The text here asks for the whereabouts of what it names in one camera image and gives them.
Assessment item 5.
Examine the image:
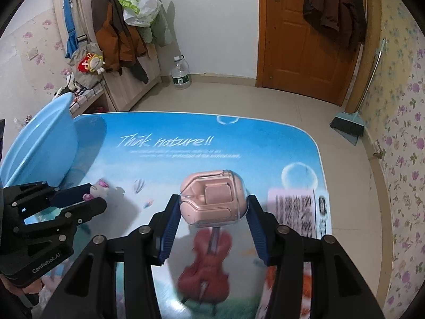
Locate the brown and orange jacket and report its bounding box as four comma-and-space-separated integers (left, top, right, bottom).
91, 0, 150, 85

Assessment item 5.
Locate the large clear water bottle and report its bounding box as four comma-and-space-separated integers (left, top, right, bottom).
171, 55, 192, 90

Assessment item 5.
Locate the dark brown jacket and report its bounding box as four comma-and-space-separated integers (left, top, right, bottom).
303, 0, 367, 52

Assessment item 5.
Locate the wooden door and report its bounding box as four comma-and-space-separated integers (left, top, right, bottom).
256, 0, 371, 107

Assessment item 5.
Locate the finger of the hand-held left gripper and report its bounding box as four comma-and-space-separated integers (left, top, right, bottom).
61, 198, 107, 226
50, 183, 95, 208

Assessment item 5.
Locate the small white purple trinket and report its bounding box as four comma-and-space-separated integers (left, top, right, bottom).
83, 178, 110, 202

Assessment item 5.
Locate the pink earbud case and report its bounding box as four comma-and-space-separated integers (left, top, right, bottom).
179, 169, 249, 228

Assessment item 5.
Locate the teal broom with dustpan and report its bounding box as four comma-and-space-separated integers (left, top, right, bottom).
330, 38, 387, 146

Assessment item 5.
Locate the blue hanging garment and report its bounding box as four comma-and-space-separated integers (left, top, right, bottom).
63, 0, 80, 58

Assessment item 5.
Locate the plush doll with red heart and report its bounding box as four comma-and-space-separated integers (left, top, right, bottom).
78, 53, 106, 74

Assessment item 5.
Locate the crayfish print snack packet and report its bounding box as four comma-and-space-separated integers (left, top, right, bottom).
262, 188, 333, 319

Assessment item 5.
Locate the pile of small sundries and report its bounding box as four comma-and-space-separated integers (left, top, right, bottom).
55, 73, 83, 98

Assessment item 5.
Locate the light blue plastic basin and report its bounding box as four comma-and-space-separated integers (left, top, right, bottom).
0, 92, 80, 190

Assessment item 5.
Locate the cream wardrobe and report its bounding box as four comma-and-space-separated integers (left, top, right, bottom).
51, 0, 163, 112

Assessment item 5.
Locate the grey shoulder bag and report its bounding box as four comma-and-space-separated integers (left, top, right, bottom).
68, 35, 105, 87

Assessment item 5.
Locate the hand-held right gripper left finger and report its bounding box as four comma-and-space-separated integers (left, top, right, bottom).
46, 194, 181, 319

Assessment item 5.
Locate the tiled shelf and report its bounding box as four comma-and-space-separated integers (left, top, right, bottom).
50, 83, 107, 114

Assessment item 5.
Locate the pale green jacket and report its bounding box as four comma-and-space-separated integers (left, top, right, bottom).
128, 0, 173, 49

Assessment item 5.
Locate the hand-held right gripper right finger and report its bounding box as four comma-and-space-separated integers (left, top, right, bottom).
246, 195, 386, 319

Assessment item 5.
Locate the scenery print table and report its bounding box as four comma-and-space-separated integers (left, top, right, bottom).
0, 111, 333, 319

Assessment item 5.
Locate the white plastic bag green print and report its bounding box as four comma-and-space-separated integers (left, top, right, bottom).
118, 0, 163, 27

